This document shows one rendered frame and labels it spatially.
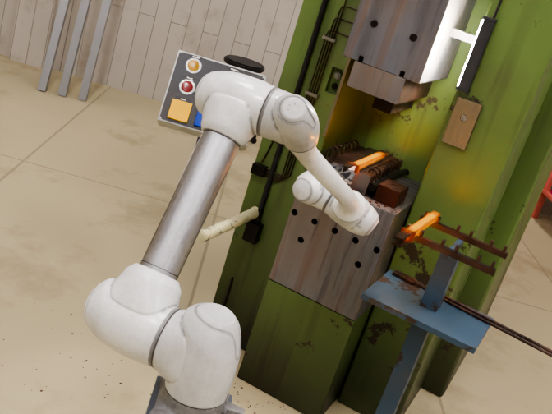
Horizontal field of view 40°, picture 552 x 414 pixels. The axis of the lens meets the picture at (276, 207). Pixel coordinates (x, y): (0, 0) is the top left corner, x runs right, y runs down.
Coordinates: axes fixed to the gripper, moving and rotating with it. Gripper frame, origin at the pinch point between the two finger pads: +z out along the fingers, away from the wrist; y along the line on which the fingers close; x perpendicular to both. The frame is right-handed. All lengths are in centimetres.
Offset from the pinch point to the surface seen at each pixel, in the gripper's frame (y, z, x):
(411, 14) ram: 2, 5, 58
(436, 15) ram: 10, 5, 60
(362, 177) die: 4.7, 5.2, -2.1
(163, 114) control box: -66, -22, -2
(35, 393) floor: -61, -70, -99
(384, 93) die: 2.1, 5.3, 29.6
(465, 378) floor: 64, 92, -100
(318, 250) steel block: -0.5, -1.0, -32.9
